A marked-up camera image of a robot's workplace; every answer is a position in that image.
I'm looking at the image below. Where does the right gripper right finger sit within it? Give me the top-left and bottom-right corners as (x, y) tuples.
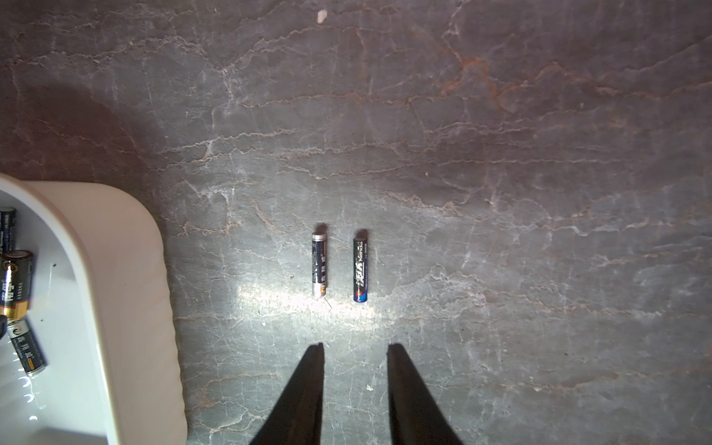
(387, 343), (463, 444)

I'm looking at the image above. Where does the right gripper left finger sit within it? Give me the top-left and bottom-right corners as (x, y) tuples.
(250, 343), (324, 444)

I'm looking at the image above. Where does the black silver AAA battery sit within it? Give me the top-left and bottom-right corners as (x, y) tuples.
(311, 232), (327, 298)

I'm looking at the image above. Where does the black gold AA battery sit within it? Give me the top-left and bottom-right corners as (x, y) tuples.
(1, 250), (34, 321)

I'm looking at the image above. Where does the white oval storage tray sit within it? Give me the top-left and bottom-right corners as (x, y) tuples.
(1, 176), (187, 444)

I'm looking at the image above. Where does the black battery tray lower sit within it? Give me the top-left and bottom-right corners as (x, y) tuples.
(7, 318), (46, 378)

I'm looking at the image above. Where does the black battery tray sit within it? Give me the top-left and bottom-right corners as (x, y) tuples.
(7, 318), (46, 378)
(0, 207), (17, 253)

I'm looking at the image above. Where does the black battery tray left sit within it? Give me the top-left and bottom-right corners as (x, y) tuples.
(0, 207), (17, 253)

